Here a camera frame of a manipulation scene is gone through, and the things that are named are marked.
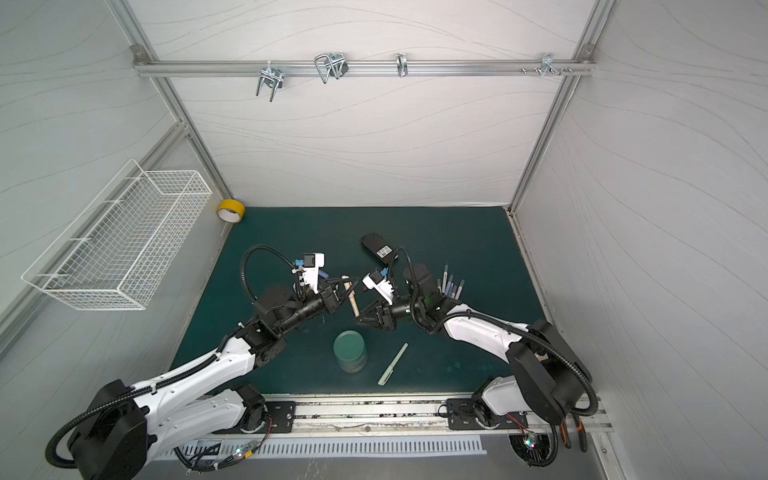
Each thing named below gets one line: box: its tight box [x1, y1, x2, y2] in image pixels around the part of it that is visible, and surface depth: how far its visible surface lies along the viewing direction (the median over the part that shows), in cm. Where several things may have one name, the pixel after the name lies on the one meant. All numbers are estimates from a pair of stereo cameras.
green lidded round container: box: [333, 330, 367, 373], surface depth 77 cm
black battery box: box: [360, 233, 394, 264], surface depth 107 cm
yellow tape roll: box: [216, 199, 245, 223], surface depth 117 cm
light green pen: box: [377, 342, 409, 386], surface depth 83 cm
